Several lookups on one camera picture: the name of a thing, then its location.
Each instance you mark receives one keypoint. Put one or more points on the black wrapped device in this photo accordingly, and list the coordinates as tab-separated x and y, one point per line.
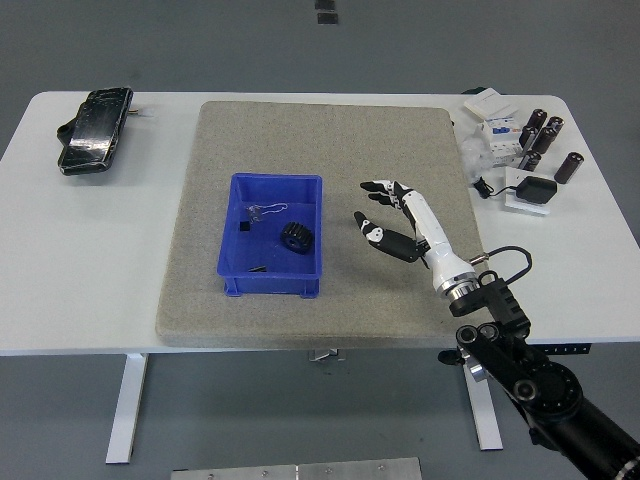
92	132

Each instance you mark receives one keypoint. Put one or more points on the grey metal plate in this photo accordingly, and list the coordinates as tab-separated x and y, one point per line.
295	471

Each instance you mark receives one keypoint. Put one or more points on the metal bracket under table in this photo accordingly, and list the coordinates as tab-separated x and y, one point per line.
325	355

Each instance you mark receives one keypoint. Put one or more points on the black toothed gear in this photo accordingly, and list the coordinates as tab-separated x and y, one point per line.
297	237

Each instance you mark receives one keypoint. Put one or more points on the table height control panel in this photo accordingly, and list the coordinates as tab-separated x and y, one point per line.
570	348

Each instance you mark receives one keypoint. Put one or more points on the blue plastic box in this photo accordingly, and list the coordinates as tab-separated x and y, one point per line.
270	260

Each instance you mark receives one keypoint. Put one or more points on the white flat panel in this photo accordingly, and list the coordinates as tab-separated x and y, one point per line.
522	206

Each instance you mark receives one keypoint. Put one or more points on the dark green object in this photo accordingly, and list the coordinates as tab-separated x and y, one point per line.
470	92

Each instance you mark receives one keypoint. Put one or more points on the large dark cylindrical capacitor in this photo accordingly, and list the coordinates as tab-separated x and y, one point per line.
569	168

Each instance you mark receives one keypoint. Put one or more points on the crumpled clear plastic bag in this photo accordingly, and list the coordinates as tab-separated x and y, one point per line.
475	152

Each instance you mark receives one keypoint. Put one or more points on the black power adapter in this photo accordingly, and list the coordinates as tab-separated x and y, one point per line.
536	190

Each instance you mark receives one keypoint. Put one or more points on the small black flat piece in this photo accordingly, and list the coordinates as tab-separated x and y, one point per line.
257	269

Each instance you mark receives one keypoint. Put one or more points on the white table leg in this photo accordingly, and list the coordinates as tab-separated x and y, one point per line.
125	405
486	420

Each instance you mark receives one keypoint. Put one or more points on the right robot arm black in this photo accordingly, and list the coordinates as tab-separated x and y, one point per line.
550	395

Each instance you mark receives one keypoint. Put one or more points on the white circuit breaker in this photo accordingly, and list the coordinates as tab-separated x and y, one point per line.
502	142

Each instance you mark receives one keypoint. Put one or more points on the grey-brown mat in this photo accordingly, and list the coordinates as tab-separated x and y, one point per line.
320	130

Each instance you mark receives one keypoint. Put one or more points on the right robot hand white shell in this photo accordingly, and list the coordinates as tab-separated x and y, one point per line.
432	235

